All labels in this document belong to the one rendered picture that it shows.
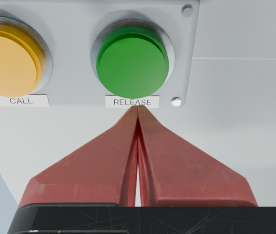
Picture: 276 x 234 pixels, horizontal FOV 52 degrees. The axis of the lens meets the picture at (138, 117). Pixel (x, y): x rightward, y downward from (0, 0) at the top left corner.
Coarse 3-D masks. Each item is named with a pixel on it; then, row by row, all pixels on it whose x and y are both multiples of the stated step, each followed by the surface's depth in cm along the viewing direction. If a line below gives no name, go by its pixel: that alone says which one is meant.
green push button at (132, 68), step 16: (128, 32) 14; (144, 32) 14; (112, 48) 14; (128, 48) 15; (144, 48) 15; (160, 48) 15; (96, 64) 15; (112, 64) 15; (128, 64) 15; (144, 64) 15; (160, 64) 15; (112, 80) 16; (128, 80) 16; (144, 80) 16; (160, 80) 16; (128, 96) 16; (144, 96) 16
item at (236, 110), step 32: (192, 64) 28; (224, 64) 28; (256, 64) 28; (192, 96) 30; (224, 96) 30; (256, 96) 30; (0, 128) 32; (32, 128) 32; (64, 128) 32; (96, 128) 32; (192, 128) 32; (224, 128) 32; (256, 128) 32; (0, 160) 35; (32, 160) 35; (224, 160) 35; (256, 160) 36; (256, 192) 39
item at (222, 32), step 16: (208, 0) 24; (224, 0) 24; (240, 0) 24; (256, 0) 24; (272, 0) 24; (208, 16) 25; (224, 16) 25; (240, 16) 25; (256, 16) 25; (272, 16) 25; (208, 32) 26; (224, 32) 26; (240, 32) 26; (256, 32) 26; (272, 32) 26; (208, 48) 26; (224, 48) 26; (240, 48) 26; (256, 48) 26; (272, 48) 27
